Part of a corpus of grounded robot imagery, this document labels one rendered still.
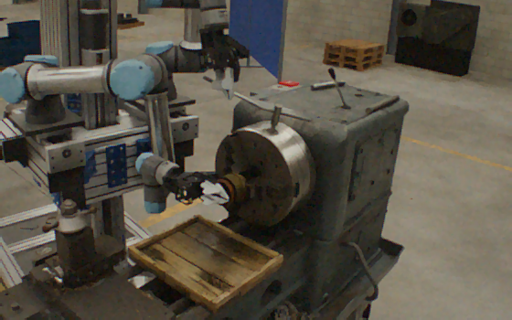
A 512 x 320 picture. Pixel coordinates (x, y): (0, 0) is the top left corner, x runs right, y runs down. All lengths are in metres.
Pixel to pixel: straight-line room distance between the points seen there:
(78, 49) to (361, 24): 10.74
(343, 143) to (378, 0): 10.72
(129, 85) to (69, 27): 0.60
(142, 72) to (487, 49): 10.31
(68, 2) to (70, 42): 0.16
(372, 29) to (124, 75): 11.00
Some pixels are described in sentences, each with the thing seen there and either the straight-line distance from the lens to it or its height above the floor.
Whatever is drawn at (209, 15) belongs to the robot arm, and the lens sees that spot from 1.29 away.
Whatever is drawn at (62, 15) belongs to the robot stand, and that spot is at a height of 1.51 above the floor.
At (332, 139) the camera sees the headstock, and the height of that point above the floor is 1.22.
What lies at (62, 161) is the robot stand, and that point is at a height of 1.06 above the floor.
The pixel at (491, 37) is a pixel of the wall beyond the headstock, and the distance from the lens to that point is 11.24.
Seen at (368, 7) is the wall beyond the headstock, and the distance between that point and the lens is 12.18.
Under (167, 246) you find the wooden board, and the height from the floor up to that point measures 0.89.
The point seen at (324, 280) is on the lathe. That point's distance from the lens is 1.70.
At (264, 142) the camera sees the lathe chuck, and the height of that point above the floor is 1.21.
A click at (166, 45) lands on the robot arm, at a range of 1.89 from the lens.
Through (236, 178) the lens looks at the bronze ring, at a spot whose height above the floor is 1.12.
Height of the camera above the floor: 1.69
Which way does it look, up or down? 21 degrees down
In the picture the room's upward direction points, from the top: 4 degrees clockwise
